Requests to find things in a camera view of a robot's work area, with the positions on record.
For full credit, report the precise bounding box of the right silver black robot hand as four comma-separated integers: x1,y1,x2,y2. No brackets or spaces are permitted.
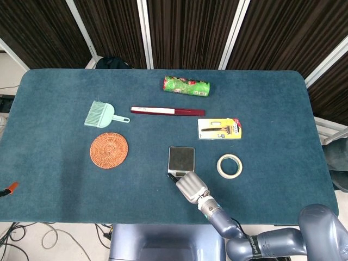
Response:
167,170,211,205

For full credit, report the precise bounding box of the round orange woven coaster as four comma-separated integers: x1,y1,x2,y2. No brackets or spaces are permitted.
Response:
90,132,129,170

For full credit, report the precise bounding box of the mint green hand brush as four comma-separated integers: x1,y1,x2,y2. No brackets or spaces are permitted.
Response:
84,100,131,128

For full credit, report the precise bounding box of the black cable with plug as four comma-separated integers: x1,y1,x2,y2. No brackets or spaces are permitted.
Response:
94,223,113,250

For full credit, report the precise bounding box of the orange black tool tip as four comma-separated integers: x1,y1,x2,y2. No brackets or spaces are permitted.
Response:
0,181,20,198

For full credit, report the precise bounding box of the black device box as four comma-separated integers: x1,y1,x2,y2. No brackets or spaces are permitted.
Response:
0,94,15,113

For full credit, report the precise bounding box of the long dark red box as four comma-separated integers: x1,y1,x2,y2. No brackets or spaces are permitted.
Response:
130,106,206,117

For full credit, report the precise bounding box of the white partition frame post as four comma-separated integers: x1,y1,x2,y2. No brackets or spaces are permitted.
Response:
0,37,30,71
304,35,348,88
218,0,251,70
136,0,154,70
65,0,99,58

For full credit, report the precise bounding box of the black bag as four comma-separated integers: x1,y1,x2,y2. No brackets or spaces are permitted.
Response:
95,57,133,70

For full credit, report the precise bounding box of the dark blue fabric bundle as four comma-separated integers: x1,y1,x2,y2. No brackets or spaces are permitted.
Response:
322,137,348,193

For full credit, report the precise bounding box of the small digital kitchen scale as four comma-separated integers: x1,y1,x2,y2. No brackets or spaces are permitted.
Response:
166,146,196,180

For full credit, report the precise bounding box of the cream masking tape roll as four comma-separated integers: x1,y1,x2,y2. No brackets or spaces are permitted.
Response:
216,153,243,179

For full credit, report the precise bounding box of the black floor cable bundle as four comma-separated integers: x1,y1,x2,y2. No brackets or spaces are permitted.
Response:
0,222,36,261

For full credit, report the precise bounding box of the white metal rack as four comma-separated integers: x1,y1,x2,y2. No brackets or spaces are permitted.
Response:
314,116,348,145

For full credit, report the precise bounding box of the beige floor cable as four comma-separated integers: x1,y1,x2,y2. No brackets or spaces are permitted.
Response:
41,227,92,261

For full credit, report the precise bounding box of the blue felt table cloth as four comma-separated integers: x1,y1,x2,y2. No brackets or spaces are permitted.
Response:
0,69,340,226

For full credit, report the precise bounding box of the blue-grey robot torso base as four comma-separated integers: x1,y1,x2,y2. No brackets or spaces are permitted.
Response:
108,223,228,261

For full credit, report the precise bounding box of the green printed bag roll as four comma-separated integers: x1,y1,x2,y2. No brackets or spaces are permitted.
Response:
163,75,211,97

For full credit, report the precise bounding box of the razor in yellow blister pack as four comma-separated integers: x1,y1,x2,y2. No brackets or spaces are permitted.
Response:
197,117,243,140

